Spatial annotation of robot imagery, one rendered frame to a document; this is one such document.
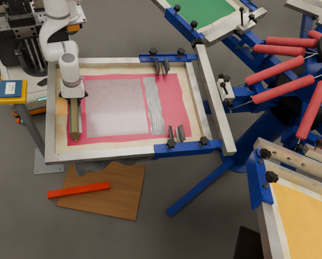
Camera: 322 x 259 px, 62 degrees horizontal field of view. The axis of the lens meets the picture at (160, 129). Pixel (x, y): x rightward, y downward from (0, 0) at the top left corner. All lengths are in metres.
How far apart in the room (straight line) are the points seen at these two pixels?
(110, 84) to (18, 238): 1.30
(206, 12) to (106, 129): 1.14
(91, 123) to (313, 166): 1.03
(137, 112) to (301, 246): 0.90
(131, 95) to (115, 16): 1.98
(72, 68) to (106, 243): 1.39
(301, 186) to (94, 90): 1.08
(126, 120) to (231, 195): 1.34
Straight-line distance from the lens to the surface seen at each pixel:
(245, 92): 1.53
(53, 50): 1.18
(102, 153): 1.24
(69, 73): 1.15
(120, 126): 1.35
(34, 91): 2.35
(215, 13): 2.06
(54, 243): 2.18
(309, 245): 1.03
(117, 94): 1.45
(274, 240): 0.88
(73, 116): 1.27
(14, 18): 1.52
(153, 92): 1.47
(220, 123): 1.36
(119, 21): 3.28
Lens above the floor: 2.14
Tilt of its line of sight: 61 degrees down
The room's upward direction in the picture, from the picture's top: 20 degrees clockwise
